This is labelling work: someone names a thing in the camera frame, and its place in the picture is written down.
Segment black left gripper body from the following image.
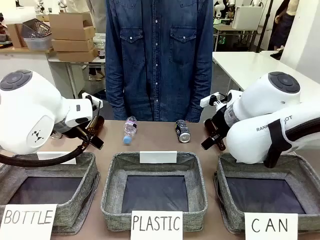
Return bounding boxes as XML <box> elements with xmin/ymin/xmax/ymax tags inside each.
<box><xmin>53</xmin><ymin>119</ymin><xmax>88</xmax><ymax>141</ymax></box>

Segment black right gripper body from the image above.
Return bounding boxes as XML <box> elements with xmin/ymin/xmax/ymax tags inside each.
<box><xmin>210</xmin><ymin>105</ymin><xmax>230</xmax><ymax>138</ymax></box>

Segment brown glass bottle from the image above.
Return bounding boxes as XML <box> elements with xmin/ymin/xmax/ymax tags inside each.
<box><xmin>203</xmin><ymin>118</ymin><xmax>227</xmax><ymax>152</ymax></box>
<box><xmin>84</xmin><ymin>115</ymin><xmax>106</xmax><ymax>137</ymax></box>

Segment black drink can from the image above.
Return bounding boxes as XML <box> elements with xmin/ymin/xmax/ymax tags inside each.
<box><xmin>174</xmin><ymin>119</ymin><xmax>192</xmax><ymax>144</ymax></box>

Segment plastic water bottle pink label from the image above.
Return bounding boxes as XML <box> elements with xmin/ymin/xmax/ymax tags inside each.
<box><xmin>122</xmin><ymin>116</ymin><xmax>139</xmax><ymax>145</ymax></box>

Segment person's right forearm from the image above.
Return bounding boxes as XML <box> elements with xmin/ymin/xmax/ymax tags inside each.
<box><xmin>105</xmin><ymin>62</ymin><xmax>126</xmax><ymax>121</ymax></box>

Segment person's left forearm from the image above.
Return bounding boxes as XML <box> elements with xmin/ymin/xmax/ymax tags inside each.
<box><xmin>185</xmin><ymin>62</ymin><xmax>214</xmax><ymax>123</ymax></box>

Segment grey basket labelled bottle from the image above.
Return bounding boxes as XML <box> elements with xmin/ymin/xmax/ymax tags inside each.
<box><xmin>0</xmin><ymin>151</ymin><xmax>101</xmax><ymax>235</ymax></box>

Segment grey basket labelled can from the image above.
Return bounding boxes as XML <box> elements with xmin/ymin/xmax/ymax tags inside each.
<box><xmin>213</xmin><ymin>152</ymin><xmax>320</xmax><ymax>235</ymax></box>

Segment grey basket labelled plastic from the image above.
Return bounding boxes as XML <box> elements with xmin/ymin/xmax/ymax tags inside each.
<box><xmin>100</xmin><ymin>151</ymin><xmax>208</xmax><ymax>232</ymax></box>

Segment black mesh basket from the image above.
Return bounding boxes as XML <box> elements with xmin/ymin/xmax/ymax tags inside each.
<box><xmin>21</xmin><ymin>18</ymin><xmax>52</xmax><ymax>39</ymax></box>

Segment white paper sign CAN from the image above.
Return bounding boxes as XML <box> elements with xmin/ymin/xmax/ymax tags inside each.
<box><xmin>244</xmin><ymin>212</ymin><xmax>299</xmax><ymax>240</ymax></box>

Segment blank white card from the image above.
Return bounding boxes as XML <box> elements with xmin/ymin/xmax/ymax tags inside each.
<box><xmin>139</xmin><ymin>150</ymin><xmax>178</xmax><ymax>165</ymax></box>
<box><xmin>36</xmin><ymin>151</ymin><xmax>77</xmax><ymax>165</ymax></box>

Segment background person's feet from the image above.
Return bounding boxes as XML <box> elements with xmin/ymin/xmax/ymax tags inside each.
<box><xmin>87</xmin><ymin>66</ymin><xmax>106</xmax><ymax>82</ymax></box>

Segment large white table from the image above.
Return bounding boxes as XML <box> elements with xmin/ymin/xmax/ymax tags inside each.
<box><xmin>211</xmin><ymin>50</ymin><xmax>320</xmax><ymax>92</ymax></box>

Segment white desk with metal legs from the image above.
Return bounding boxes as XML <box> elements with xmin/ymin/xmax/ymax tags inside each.
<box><xmin>47</xmin><ymin>55</ymin><xmax>107</xmax><ymax>100</ymax></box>

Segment person in denim shirt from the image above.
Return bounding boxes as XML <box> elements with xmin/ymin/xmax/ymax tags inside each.
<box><xmin>104</xmin><ymin>0</ymin><xmax>215</xmax><ymax>123</ymax></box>

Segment clear plastic bin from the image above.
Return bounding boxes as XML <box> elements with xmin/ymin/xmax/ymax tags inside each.
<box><xmin>23</xmin><ymin>34</ymin><xmax>53</xmax><ymax>51</ymax></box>

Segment grey background table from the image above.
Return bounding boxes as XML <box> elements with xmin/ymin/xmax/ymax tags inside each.
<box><xmin>213</xmin><ymin>23</ymin><xmax>259</xmax><ymax>52</ymax></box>

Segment white paper sign BOTTLE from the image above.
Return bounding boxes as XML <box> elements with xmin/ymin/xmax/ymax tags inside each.
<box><xmin>0</xmin><ymin>203</ymin><xmax>58</xmax><ymax>240</ymax></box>

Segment white paper sign PLASTIC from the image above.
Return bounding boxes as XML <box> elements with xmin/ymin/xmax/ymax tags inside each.
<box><xmin>130</xmin><ymin>210</ymin><xmax>184</xmax><ymax>240</ymax></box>

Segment black tripod pole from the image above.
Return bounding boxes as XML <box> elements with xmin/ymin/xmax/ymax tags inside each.
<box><xmin>254</xmin><ymin>0</ymin><xmax>275</xmax><ymax>52</ymax></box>

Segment white box on back table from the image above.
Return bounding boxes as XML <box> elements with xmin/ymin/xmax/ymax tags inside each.
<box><xmin>232</xmin><ymin>5</ymin><xmax>264</xmax><ymax>30</ymax></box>

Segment open cardboard box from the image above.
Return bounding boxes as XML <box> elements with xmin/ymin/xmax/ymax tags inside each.
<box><xmin>48</xmin><ymin>12</ymin><xmax>94</xmax><ymax>32</ymax></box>

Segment tall narrow cardboard box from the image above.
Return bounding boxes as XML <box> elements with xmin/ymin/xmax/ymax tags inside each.
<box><xmin>6</xmin><ymin>23</ymin><xmax>28</xmax><ymax>49</ymax></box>

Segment background person in dark skirt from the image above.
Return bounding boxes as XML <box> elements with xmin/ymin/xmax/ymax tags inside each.
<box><xmin>268</xmin><ymin>0</ymin><xmax>300</xmax><ymax>51</ymax></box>

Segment white foam block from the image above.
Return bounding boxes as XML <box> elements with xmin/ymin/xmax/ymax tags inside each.
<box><xmin>3</xmin><ymin>6</ymin><xmax>37</xmax><ymax>26</ymax></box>

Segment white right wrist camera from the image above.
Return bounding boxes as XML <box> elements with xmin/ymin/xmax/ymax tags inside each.
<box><xmin>199</xmin><ymin>92</ymin><xmax>227</xmax><ymax>107</ymax></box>

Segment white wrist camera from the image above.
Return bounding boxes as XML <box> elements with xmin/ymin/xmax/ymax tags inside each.
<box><xmin>199</xmin><ymin>92</ymin><xmax>227</xmax><ymax>107</ymax></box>
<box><xmin>81</xmin><ymin>92</ymin><xmax>104</xmax><ymax>111</ymax></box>

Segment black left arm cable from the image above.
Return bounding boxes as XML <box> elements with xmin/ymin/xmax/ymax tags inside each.
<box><xmin>0</xmin><ymin>139</ymin><xmax>91</xmax><ymax>168</ymax></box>

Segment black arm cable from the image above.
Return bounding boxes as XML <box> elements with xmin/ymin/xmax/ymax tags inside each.
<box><xmin>282</xmin><ymin>117</ymin><xmax>320</xmax><ymax>151</ymax></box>
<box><xmin>0</xmin><ymin>139</ymin><xmax>91</xmax><ymax>168</ymax></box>

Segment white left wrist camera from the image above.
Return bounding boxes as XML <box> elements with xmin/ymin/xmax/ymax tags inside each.
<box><xmin>81</xmin><ymin>92</ymin><xmax>104</xmax><ymax>111</ymax></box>

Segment black strap on arm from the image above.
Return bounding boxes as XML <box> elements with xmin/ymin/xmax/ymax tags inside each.
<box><xmin>263</xmin><ymin>118</ymin><xmax>289</xmax><ymax>169</ymax></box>

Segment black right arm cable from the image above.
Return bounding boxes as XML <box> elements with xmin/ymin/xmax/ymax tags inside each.
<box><xmin>282</xmin><ymin>117</ymin><xmax>320</xmax><ymax>151</ymax></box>

